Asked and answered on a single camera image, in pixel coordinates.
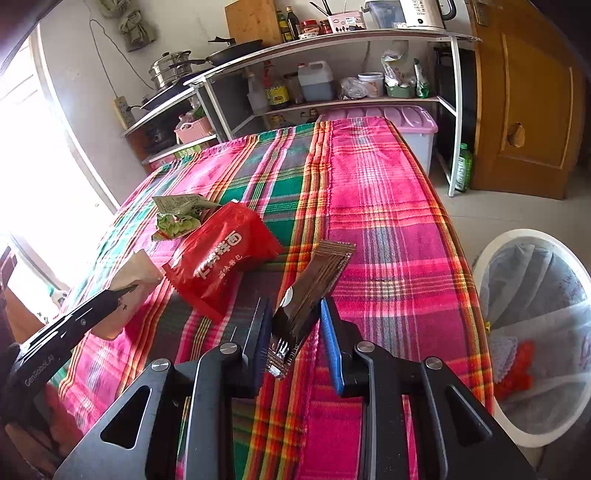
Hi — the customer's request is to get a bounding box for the pink lidded storage box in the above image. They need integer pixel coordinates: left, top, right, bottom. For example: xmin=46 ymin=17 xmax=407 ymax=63
xmin=316 ymin=105 xmax=438 ymax=176

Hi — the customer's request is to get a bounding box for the white power strip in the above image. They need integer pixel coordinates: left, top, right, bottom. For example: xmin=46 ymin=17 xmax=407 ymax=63
xmin=113 ymin=95 xmax=130 ymax=130

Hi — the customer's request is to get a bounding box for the green packet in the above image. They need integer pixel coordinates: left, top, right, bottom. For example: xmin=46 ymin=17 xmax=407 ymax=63
xmin=413 ymin=59 xmax=431 ymax=99

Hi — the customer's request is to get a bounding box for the clear plastic bottle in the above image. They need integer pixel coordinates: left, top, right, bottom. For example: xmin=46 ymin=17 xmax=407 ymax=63
xmin=246 ymin=69 xmax=269 ymax=114

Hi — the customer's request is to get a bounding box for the clear bin liner bag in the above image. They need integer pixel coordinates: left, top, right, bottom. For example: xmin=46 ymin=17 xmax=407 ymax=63
xmin=480 ymin=240 xmax=591 ymax=435

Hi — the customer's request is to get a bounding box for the white plastic bin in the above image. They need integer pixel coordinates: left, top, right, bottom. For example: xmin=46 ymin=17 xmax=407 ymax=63
xmin=472 ymin=229 xmax=591 ymax=448

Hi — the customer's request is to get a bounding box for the green drink bottle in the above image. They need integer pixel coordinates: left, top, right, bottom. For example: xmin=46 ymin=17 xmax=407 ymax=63
xmin=455 ymin=143 xmax=474 ymax=193

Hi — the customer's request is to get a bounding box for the green wrapper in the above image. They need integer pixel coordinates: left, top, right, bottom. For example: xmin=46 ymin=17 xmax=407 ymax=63
xmin=151 ymin=194 xmax=221 ymax=242

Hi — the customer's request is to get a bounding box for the red snack packet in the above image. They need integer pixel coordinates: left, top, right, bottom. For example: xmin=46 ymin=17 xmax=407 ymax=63
xmin=163 ymin=200 xmax=284 ymax=324

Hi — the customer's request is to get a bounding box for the black frying pan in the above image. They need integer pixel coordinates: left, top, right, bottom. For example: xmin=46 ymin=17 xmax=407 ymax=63
xmin=187 ymin=38 xmax=264 ymax=66

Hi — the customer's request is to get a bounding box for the yellow label sauce bottle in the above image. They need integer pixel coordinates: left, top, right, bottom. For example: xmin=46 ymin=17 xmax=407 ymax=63
xmin=263 ymin=62 xmax=291 ymax=110

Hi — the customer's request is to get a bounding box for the black induction cooker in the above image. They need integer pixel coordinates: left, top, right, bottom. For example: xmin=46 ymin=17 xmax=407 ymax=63
xmin=139 ymin=83 xmax=195 ymax=112

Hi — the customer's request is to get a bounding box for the plaid tablecloth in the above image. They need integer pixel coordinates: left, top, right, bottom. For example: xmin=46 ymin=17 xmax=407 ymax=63
xmin=46 ymin=117 xmax=497 ymax=480

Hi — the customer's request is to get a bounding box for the steel steamer pot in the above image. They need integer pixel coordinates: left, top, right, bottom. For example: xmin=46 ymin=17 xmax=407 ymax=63
xmin=148 ymin=51 xmax=192 ymax=88

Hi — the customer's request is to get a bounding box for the dark pot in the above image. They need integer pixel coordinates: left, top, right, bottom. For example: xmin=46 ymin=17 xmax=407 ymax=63
xmin=145 ymin=124 xmax=171 ymax=148

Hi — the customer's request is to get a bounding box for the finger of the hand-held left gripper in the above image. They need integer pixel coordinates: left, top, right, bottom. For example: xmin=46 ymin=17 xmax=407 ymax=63
xmin=18 ymin=284 xmax=139 ymax=356

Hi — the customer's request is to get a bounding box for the crumpled clear plastic bag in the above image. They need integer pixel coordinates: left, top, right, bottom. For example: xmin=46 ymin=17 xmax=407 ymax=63
xmin=339 ymin=76 xmax=368 ymax=100

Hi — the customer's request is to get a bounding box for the pink utensil holder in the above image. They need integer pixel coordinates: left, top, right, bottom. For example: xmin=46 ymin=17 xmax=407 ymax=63
xmin=320 ymin=10 xmax=366 ymax=34

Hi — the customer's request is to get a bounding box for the white jerry can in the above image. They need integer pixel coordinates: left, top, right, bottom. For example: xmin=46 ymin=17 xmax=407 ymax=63
xmin=298 ymin=61 xmax=334 ymax=103

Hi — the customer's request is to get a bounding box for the wooden door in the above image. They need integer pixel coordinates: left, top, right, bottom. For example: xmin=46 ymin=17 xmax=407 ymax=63
xmin=466 ymin=0 xmax=587 ymax=200

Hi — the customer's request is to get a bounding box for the green bowl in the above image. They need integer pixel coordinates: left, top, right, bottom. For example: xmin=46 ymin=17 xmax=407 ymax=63
xmin=381 ymin=41 xmax=416 ymax=99

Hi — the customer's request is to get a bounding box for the brown striped packet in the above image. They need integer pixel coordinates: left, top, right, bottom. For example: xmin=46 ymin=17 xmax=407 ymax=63
xmin=267 ymin=240 xmax=357 ymax=380

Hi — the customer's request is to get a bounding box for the low white shelf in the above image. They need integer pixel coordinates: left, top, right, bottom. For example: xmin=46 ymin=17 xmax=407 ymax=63
xmin=121 ymin=85 xmax=218 ymax=162

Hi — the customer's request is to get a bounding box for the white electric kettle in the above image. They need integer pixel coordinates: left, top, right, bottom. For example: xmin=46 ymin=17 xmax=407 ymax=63
xmin=398 ymin=0 xmax=459 ymax=29

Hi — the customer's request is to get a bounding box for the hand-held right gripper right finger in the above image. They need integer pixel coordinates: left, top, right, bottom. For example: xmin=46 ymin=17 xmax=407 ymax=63
xmin=320 ymin=298 xmax=539 ymax=480

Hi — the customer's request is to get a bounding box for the white plastic tub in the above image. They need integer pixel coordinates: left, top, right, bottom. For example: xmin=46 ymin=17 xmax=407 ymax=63
xmin=358 ymin=71 xmax=385 ymax=97

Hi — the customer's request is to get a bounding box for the wooden cutting board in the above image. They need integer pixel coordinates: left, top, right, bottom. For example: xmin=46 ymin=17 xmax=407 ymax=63
xmin=225 ymin=0 xmax=283 ymax=47

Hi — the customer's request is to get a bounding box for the white metal shelf rack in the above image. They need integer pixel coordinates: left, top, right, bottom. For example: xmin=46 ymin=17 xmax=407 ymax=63
xmin=185 ymin=28 xmax=483 ymax=197

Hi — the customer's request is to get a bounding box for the pink basket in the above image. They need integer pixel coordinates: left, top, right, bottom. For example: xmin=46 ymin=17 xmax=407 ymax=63
xmin=174 ymin=115 xmax=212 ymax=145

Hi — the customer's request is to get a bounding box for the bright window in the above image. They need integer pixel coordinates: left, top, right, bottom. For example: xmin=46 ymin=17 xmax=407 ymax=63
xmin=0 ymin=28 xmax=121 ymax=315

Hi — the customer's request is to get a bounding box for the brown paper wrapper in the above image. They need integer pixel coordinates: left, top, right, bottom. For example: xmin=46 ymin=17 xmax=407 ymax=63
xmin=91 ymin=249 xmax=165 ymax=342

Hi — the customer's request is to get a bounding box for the orange-red plastic bag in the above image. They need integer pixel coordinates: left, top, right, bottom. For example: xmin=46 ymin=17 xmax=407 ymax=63
xmin=495 ymin=340 xmax=536 ymax=403

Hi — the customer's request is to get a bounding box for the dark glass jar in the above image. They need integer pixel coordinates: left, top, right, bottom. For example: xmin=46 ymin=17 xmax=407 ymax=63
xmin=284 ymin=73 xmax=305 ymax=104

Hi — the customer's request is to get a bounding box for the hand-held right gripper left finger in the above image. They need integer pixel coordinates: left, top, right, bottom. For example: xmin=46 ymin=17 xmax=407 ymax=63
xmin=54 ymin=298 xmax=274 ymax=480

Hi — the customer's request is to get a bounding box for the hanging grey-green cloth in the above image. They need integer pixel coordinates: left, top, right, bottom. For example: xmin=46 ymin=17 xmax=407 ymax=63
xmin=99 ymin=0 xmax=155 ymax=52

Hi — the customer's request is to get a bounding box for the clear water pitcher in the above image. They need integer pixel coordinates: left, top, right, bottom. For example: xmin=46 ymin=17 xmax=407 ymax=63
xmin=365 ymin=0 xmax=407 ymax=28

